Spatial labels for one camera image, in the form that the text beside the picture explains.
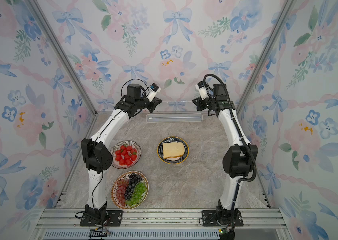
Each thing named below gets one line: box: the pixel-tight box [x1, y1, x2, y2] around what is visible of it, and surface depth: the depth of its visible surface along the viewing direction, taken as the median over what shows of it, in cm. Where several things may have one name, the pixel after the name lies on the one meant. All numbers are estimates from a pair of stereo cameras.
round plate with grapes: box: [111, 171, 149, 210], surface depth 81 cm
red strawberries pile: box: [115, 145, 137, 166], surface depth 95 cm
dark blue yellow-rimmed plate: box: [157, 136, 190, 165], surface depth 97 cm
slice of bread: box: [162, 142, 185, 159], surface depth 97 cm
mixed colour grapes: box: [115, 172, 147, 206], surface depth 81 cm
